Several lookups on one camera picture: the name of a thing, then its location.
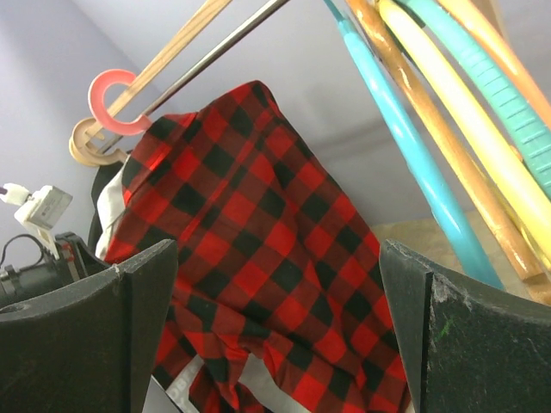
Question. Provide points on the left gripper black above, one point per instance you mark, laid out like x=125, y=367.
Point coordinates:
x=69, y=259

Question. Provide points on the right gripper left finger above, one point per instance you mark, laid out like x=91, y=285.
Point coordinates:
x=89, y=346

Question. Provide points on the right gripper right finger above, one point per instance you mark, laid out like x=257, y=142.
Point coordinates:
x=465, y=346

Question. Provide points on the red black plaid shirt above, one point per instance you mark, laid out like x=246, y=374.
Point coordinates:
x=275, y=264

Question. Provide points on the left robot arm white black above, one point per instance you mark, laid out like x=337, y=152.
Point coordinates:
x=19, y=284

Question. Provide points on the white hanging shirt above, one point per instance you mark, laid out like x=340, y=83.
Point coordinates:
x=111, y=207

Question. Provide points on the blue plastic hanger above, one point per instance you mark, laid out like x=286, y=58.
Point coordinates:
x=443, y=204

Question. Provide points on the yellow plastic hanger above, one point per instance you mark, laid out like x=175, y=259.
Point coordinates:
x=513, y=180

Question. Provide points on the teal plastic hanger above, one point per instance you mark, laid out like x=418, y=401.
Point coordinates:
x=528, y=131

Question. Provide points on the orange plastic hanger on rack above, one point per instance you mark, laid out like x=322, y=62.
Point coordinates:
x=370, y=26

